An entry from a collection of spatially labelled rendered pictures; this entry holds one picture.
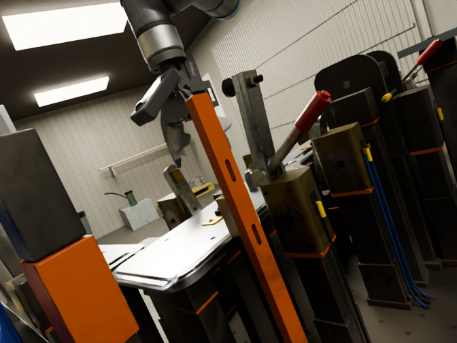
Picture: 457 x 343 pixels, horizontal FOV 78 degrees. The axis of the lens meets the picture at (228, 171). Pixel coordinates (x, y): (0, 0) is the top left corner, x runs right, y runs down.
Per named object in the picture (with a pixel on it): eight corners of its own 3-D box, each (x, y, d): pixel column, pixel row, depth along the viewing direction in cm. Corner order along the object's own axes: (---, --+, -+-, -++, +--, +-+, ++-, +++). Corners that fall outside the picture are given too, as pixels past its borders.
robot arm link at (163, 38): (151, 24, 47) (128, 47, 52) (162, 50, 47) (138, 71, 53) (183, 24, 52) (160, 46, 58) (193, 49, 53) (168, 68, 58)
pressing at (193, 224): (346, 113, 148) (345, 111, 147) (394, 98, 132) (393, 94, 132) (103, 281, 49) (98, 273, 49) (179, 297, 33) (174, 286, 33)
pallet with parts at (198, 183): (202, 188, 726) (196, 175, 721) (216, 187, 652) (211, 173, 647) (156, 210, 668) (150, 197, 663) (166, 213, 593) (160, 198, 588)
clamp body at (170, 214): (213, 299, 85) (166, 193, 80) (243, 305, 77) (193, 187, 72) (199, 315, 80) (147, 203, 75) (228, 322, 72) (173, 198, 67)
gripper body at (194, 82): (222, 108, 55) (198, 47, 53) (190, 117, 49) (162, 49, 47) (197, 120, 60) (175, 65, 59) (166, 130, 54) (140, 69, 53)
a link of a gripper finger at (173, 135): (195, 160, 62) (198, 120, 58) (175, 169, 58) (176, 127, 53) (185, 155, 64) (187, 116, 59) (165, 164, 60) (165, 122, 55)
